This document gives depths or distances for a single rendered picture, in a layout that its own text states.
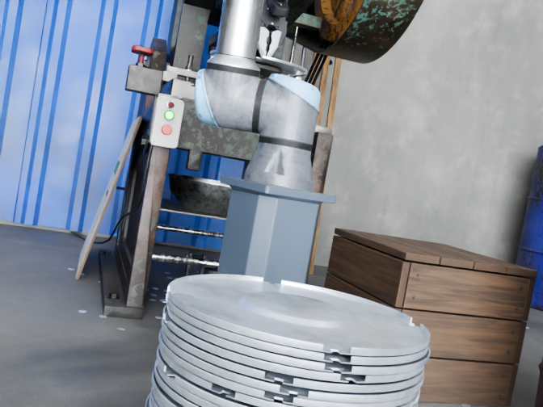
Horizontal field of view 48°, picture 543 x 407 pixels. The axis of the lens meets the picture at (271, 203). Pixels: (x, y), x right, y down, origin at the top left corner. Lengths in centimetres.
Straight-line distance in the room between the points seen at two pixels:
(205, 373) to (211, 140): 131
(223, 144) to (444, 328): 82
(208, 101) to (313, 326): 76
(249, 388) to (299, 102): 82
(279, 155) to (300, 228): 16
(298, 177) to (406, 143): 241
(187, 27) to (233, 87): 101
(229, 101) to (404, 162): 244
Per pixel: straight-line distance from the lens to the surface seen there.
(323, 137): 188
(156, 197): 177
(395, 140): 362
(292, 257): 129
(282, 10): 173
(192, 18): 230
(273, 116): 129
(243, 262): 127
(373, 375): 61
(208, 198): 195
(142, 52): 182
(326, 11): 247
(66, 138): 318
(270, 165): 127
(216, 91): 131
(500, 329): 164
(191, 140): 184
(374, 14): 203
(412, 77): 368
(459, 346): 158
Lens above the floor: 48
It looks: 3 degrees down
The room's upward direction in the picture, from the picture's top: 10 degrees clockwise
